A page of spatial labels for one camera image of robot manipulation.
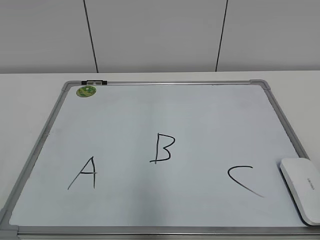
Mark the white rectangular board eraser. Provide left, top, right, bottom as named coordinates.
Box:
left=280, top=158, right=320, bottom=226

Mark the white aluminium-framed whiteboard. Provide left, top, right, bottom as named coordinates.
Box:
left=0, top=80, right=320, bottom=240

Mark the green round magnet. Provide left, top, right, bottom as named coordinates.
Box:
left=76, top=85, right=97, bottom=98

